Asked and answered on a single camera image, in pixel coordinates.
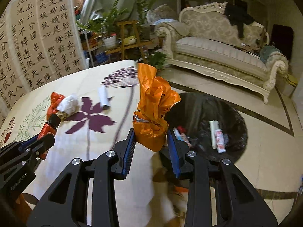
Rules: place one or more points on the tall green potted plant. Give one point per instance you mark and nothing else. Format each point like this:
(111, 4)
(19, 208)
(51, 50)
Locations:
(143, 6)

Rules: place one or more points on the black bag lined trash bin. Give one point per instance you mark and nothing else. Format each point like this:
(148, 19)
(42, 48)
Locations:
(195, 111)

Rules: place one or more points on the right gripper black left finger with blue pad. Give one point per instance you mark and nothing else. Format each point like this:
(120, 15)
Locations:
(65, 201)

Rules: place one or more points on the orange plastic bag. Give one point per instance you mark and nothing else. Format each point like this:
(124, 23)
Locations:
(156, 99)

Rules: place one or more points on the teal cloth on armrest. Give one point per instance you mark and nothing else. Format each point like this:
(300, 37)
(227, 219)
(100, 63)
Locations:
(266, 51)

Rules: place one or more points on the small green floor plant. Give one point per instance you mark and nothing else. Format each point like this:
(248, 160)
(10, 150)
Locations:
(157, 60)

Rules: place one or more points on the red labelled dark bottle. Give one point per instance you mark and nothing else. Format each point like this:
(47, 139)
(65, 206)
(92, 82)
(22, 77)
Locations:
(50, 127)

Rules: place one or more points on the potted plant white pot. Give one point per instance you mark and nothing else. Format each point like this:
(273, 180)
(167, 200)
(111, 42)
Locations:
(106, 25)

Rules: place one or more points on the white paper tube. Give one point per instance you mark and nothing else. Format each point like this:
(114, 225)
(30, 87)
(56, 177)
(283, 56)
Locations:
(177, 134)

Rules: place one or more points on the wooden plant stand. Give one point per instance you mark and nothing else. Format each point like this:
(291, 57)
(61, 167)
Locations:
(129, 42)

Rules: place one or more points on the white snack wrapper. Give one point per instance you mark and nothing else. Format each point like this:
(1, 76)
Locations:
(219, 139)

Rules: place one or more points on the red plastic bag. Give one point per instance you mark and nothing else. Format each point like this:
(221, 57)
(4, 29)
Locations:
(54, 102)

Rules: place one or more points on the grey striped cushion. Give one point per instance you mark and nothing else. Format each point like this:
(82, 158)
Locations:
(180, 28)

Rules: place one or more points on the floral cream tablecloth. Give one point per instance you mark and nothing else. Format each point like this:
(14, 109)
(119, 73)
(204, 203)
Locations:
(142, 198)

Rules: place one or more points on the calligraphy folding screen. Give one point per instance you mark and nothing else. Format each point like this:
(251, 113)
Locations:
(39, 43)

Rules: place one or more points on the white paper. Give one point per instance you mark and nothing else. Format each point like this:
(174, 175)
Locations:
(69, 104)

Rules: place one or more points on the ornate white grey sofa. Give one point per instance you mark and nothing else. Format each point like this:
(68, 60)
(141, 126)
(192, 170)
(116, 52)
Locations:
(214, 49)

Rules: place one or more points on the white tube in bin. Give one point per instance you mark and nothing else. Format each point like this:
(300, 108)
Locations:
(214, 125)

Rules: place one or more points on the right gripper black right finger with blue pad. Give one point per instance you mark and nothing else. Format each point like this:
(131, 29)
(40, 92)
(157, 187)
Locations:
(238, 203)

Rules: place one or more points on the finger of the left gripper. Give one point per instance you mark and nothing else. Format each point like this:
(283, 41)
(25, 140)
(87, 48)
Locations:
(39, 146)

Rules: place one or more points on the grey storage box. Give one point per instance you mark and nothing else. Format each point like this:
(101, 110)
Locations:
(286, 84)

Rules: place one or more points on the white rolled paper packet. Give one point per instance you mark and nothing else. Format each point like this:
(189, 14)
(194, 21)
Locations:
(103, 96)

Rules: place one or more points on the pine cone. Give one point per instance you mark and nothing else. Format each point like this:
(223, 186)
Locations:
(63, 116)

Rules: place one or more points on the black garment on sofa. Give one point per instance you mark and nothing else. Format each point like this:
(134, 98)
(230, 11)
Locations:
(238, 16)

